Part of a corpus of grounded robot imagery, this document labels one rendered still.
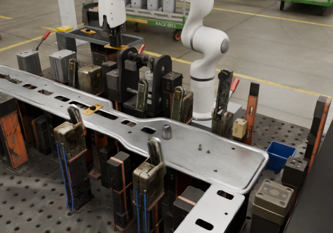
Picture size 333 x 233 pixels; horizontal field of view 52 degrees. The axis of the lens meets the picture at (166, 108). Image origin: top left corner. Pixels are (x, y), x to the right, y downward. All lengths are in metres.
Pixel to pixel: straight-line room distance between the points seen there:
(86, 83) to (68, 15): 3.66
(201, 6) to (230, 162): 0.70
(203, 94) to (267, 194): 0.84
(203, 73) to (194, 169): 0.66
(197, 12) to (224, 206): 0.86
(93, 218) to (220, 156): 0.52
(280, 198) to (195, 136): 0.40
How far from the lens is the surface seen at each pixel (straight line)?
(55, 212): 1.38
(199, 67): 1.57
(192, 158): 1.06
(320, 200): 0.97
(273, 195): 0.89
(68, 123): 1.19
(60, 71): 1.60
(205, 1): 1.48
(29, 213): 1.40
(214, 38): 1.49
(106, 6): 1.14
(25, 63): 1.81
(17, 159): 1.59
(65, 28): 1.83
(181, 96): 1.24
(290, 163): 0.98
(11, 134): 1.52
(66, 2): 5.08
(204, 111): 1.68
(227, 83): 1.13
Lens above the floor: 1.65
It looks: 30 degrees down
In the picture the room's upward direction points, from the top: straight up
